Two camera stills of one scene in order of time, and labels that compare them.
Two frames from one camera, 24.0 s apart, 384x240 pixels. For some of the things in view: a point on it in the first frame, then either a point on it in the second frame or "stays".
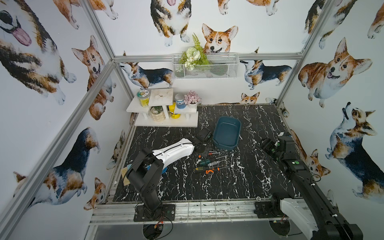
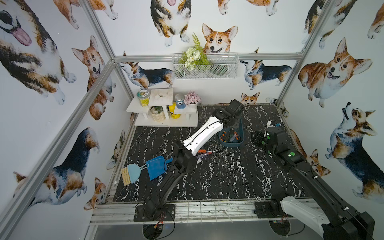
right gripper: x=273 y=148 -> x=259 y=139
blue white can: x=180 y=103 stays
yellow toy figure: x=172 y=109 stays
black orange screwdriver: x=212 y=171 -> x=223 y=135
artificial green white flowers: x=194 y=55 stays
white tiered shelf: x=163 y=97 stays
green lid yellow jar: x=143 y=96 stays
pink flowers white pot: x=192 y=98 stays
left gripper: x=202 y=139 -> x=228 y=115
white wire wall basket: x=222 y=66 stays
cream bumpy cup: x=157 y=113 stays
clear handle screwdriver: x=216 y=162 -> x=233 y=137
